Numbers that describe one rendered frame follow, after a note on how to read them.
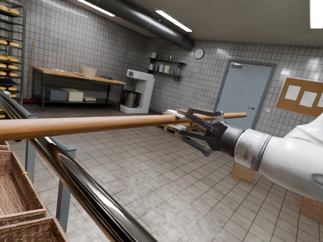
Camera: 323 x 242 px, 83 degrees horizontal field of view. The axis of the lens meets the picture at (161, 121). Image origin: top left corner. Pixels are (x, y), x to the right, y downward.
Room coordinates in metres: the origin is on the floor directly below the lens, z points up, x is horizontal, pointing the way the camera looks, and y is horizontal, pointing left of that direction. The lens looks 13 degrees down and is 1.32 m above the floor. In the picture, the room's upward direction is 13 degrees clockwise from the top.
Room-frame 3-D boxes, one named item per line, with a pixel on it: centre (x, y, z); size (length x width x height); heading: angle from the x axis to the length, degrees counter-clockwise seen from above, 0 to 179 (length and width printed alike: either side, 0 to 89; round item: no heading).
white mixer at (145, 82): (5.96, 1.01, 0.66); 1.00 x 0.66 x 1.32; 142
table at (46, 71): (4.95, 2.30, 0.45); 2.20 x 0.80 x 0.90; 142
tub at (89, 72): (5.11, 2.27, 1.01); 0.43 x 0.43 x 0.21
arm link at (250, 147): (0.42, -0.23, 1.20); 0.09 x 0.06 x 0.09; 143
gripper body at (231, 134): (0.47, -0.17, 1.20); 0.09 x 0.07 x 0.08; 53
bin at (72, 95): (4.72, 2.47, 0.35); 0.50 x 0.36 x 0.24; 54
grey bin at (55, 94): (4.39, 2.73, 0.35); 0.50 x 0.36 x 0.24; 52
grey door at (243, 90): (4.80, -1.82, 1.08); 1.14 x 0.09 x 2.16; 52
